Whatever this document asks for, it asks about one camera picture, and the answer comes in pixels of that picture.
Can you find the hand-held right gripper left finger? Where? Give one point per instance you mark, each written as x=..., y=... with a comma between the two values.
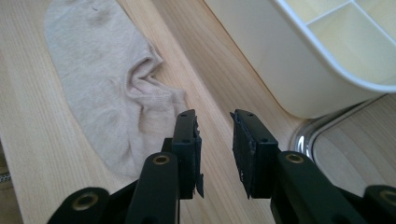
x=186, y=155

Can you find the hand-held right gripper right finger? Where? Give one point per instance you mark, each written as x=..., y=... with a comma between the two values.
x=255, y=161

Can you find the white compartment organizer box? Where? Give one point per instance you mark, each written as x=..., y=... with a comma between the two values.
x=280, y=62

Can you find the beige sock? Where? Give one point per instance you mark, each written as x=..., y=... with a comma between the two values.
x=102, y=77

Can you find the clear box lid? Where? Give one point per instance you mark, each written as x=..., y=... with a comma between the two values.
x=358, y=146

